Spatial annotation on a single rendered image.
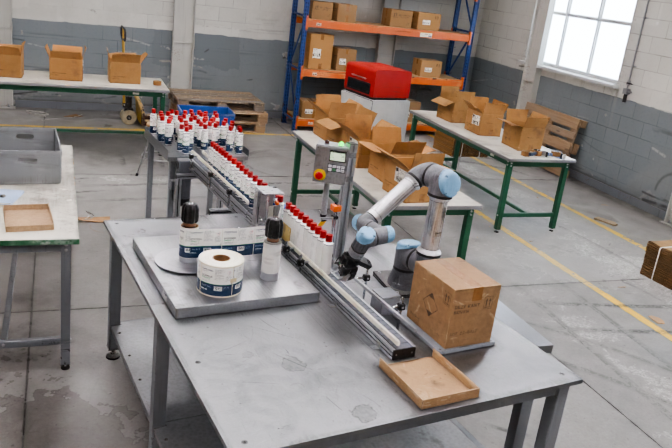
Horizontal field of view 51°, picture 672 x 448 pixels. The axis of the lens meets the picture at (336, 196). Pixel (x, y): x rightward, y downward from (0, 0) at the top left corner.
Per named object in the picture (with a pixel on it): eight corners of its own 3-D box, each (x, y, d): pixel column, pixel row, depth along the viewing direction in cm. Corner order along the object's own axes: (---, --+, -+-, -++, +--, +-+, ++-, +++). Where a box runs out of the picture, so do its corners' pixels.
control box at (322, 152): (314, 176, 360) (319, 139, 355) (347, 181, 359) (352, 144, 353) (311, 181, 351) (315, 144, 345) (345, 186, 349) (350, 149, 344)
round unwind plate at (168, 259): (147, 252, 345) (147, 249, 345) (208, 247, 360) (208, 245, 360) (163, 278, 320) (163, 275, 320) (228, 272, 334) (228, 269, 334)
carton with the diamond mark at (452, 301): (406, 316, 320) (415, 260, 312) (449, 310, 331) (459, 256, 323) (444, 349, 294) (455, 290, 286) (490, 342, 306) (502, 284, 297)
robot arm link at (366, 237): (381, 236, 305) (365, 240, 300) (371, 252, 312) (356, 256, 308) (372, 223, 309) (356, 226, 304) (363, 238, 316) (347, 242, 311)
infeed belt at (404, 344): (247, 217, 421) (248, 210, 420) (260, 216, 425) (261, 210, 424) (394, 358, 285) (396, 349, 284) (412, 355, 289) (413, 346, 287)
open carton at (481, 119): (454, 127, 801) (460, 94, 790) (487, 129, 815) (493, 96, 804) (470, 135, 767) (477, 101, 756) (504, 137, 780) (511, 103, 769)
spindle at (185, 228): (175, 256, 341) (178, 200, 333) (193, 255, 345) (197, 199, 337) (180, 264, 334) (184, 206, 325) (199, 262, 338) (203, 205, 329)
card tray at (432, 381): (378, 366, 279) (379, 357, 278) (432, 356, 291) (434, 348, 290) (421, 409, 254) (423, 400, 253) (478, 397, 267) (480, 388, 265)
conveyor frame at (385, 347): (245, 218, 421) (246, 211, 420) (262, 217, 426) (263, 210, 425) (391, 361, 284) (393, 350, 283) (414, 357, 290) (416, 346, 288)
